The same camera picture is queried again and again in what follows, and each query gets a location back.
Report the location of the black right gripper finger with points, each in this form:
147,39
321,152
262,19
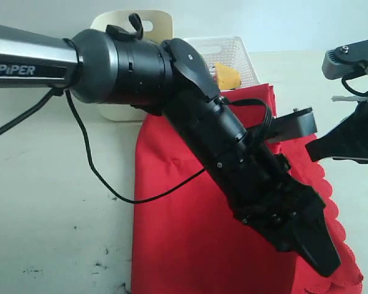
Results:
332,145

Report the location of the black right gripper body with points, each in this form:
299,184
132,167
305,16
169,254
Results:
353,136

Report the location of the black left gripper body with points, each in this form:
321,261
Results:
260,191

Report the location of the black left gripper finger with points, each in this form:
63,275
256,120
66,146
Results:
312,241

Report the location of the red tablecloth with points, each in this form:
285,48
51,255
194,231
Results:
189,242

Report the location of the yellow cheese wedge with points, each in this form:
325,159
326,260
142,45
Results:
226,77

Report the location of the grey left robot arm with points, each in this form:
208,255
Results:
172,79

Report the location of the white perforated plastic basket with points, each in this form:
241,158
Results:
229,51

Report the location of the cream plastic bin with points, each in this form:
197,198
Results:
158,26

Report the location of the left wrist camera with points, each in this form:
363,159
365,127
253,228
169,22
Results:
298,124

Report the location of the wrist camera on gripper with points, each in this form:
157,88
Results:
349,61

